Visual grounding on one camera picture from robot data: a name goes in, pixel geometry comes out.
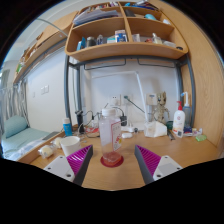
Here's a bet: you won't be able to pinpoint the flat round red coaster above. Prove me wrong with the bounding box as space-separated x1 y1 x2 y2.
100 154 125 168

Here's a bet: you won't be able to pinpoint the small green packet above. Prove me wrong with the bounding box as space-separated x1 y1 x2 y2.
195 133 208 142

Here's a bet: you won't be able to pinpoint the brown tree creature figurine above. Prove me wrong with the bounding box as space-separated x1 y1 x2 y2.
153 91 171 125

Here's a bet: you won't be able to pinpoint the teal bed with pillow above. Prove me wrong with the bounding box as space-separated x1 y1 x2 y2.
0 114 51 158

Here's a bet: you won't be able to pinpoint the wooden shelf unit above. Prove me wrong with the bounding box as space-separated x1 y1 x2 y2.
64 0 189 63

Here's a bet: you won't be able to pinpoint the white red-pump dispenser bottle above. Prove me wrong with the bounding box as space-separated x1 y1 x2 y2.
172 100 186 139

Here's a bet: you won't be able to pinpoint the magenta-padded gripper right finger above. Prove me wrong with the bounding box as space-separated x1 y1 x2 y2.
133 144 183 185

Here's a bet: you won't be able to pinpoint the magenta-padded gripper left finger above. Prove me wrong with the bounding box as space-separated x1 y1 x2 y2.
43 144 94 187

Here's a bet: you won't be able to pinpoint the small white wrapped roll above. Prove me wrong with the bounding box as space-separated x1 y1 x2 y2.
38 144 54 159

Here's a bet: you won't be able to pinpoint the small blue bottle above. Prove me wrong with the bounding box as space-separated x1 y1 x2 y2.
62 117 73 137

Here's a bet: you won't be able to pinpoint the clear spray bottle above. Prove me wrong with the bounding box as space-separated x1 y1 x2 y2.
181 91 193 129

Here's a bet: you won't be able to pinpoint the black electric shaver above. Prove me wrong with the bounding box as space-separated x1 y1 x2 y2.
75 109 84 134

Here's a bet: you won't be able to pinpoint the clear white-capped drink bottle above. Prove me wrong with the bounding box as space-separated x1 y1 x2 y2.
98 107 123 165

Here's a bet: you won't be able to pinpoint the long wooden wall shelf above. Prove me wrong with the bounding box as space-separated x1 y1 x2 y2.
13 11 79 84

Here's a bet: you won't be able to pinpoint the grey metal bed frame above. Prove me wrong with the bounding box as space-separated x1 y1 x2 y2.
63 53 197 128

